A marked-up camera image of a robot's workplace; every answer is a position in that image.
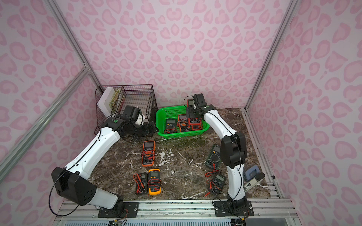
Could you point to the green multimeter upper right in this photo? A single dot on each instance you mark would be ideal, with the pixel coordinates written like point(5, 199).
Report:
point(214, 159)

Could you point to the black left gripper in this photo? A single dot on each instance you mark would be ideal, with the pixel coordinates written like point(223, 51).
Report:
point(145, 130)

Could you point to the small black multimeter left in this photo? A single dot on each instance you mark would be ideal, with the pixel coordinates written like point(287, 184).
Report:
point(141, 181)

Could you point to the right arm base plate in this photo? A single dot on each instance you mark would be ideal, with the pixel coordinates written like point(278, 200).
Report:
point(241, 208)

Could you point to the black wire basket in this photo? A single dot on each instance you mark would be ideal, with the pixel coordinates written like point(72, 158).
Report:
point(140, 96)

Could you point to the red Aneng large multimeter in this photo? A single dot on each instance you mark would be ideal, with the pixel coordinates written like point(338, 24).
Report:
point(190, 112)

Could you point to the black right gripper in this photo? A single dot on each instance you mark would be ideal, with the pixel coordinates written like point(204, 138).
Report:
point(193, 112)

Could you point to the green plastic basket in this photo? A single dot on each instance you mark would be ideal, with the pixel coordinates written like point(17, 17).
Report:
point(172, 112)

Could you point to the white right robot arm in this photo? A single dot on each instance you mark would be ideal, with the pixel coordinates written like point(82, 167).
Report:
point(233, 148)

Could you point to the small red multimeter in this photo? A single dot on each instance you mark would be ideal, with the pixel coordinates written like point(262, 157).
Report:
point(196, 126)

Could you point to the small green multimeter lower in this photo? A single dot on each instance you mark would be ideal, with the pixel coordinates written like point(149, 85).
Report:
point(216, 184)

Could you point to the yellow Aneng multimeter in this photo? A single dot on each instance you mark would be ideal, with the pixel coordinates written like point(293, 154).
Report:
point(154, 182)

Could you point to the orange victor multimeter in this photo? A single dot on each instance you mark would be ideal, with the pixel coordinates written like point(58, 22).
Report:
point(148, 153)
point(183, 123)

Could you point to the large green XLUE multimeter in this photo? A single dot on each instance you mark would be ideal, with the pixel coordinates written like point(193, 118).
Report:
point(171, 126)

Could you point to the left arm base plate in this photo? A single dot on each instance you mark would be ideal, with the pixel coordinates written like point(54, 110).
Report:
point(120, 210)

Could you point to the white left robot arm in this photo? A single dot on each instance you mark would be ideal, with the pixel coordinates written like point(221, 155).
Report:
point(71, 182)

